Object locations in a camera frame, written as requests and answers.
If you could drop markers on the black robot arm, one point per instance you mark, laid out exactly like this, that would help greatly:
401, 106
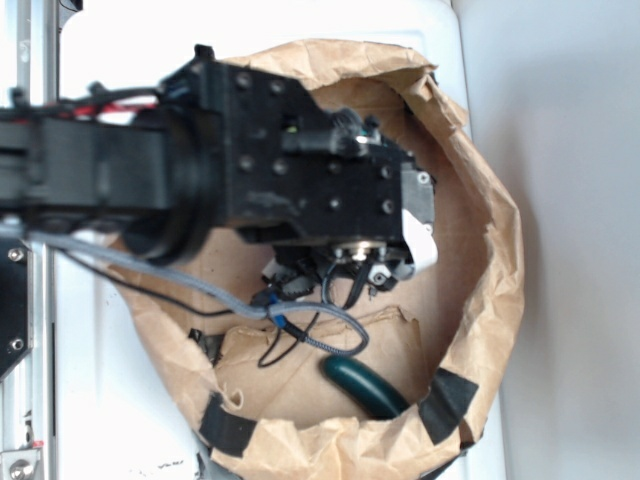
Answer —
115, 160

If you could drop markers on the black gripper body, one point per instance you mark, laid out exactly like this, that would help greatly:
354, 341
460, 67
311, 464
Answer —
325, 189

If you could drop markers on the brown paper-lined bin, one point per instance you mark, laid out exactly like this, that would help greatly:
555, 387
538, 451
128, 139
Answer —
443, 338

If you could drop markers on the aluminium frame rail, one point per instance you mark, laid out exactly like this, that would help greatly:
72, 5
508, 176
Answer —
29, 61

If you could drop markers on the white plastic lid platform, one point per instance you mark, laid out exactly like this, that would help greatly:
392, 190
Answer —
115, 419

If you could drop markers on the dark green toy cucumber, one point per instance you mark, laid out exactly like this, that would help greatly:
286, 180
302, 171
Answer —
377, 397

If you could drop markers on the black mounting plate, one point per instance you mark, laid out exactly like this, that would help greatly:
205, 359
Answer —
16, 329

